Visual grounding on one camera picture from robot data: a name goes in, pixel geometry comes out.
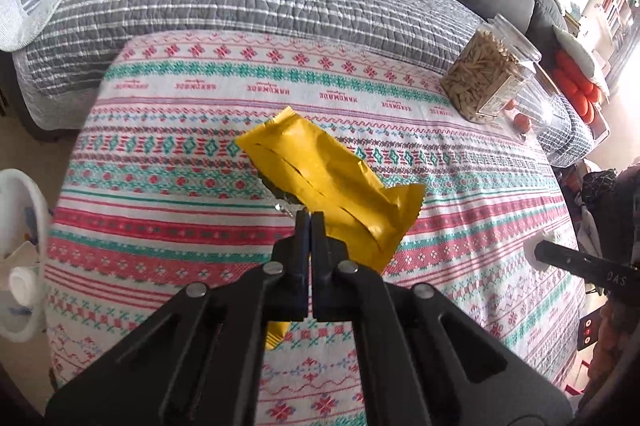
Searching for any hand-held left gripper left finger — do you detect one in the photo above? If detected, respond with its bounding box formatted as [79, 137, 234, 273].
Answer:
[45, 210, 312, 426]

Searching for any small white scrap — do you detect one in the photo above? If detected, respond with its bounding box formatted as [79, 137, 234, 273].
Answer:
[522, 231, 556, 274]

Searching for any clear jar of seeds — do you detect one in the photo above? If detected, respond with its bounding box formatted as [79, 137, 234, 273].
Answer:
[440, 14, 543, 124]

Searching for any orange red cushion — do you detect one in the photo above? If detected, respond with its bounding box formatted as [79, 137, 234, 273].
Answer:
[552, 50, 606, 127]

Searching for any yellow foil wrapper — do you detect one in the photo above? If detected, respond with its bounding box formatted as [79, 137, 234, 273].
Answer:
[234, 106, 427, 352]

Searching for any red green patterned tablecloth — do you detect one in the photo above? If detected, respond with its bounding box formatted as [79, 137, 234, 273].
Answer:
[42, 30, 588, 426]

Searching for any white plastic basin blue pattern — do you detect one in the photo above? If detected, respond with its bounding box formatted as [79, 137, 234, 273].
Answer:
[0, 168, 51, 339]

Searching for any empty clear jar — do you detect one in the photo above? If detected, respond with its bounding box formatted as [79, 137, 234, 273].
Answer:
[515, 66, 568, 141]

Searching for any person's right forearm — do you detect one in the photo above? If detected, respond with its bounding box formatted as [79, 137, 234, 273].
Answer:
[587, 301, 640, 387]

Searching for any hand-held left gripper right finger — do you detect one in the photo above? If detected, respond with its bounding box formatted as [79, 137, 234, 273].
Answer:
[311, 211, 573, 426]

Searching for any bookshelf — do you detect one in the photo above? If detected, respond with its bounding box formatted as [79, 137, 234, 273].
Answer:
[595, 0, 640, 71]

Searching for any grey checked cloth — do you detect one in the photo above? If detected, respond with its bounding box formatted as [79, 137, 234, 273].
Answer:
[537, 98, 611, 167]

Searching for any dark patterned cloth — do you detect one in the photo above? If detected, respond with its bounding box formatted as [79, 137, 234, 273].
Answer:
[580, 168, 618, 207]

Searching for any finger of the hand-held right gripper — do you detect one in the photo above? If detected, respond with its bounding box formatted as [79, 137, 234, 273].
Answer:
[535, 240, 640, 294]

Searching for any white cushion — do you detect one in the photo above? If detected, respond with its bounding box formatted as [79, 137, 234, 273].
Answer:
[552, 26, 608, 81]

